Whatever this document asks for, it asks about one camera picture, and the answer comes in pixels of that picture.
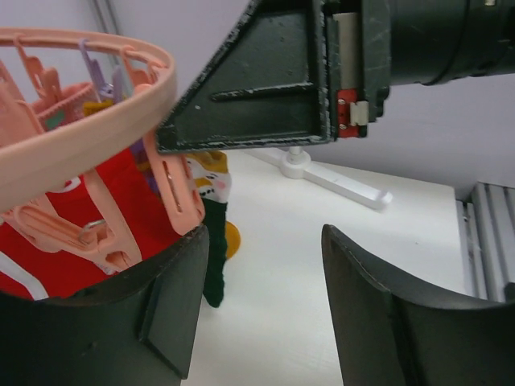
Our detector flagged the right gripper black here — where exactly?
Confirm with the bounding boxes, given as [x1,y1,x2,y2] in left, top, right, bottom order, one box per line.
[156,1,392,154]

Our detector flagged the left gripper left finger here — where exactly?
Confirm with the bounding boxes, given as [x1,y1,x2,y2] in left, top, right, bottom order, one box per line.
[1,226,209,385]

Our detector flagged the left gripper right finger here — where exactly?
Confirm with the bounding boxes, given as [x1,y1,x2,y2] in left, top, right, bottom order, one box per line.
[321,225,514,385]

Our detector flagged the dark green sock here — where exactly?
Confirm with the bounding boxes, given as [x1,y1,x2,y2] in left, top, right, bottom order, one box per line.
[187,151,232,308]

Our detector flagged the pink round clip hanger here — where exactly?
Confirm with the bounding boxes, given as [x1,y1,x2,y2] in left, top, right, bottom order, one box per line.
[0,27,206,277]

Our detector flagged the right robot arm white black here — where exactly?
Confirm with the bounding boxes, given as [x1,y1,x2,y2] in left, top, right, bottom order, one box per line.
[156,1,514,154]

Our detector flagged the silver clothes rack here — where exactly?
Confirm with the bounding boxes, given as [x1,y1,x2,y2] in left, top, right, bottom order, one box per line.
[246,146,393,211]

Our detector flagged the red hanging sock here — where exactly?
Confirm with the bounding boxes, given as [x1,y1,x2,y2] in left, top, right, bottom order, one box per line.
[1,150,179,301]

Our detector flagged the mustard hanging sock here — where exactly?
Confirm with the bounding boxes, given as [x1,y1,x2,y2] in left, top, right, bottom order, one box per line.
[82,100,241,259]

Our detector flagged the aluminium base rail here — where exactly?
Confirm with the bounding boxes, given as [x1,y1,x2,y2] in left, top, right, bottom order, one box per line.
[456,183,515,302]

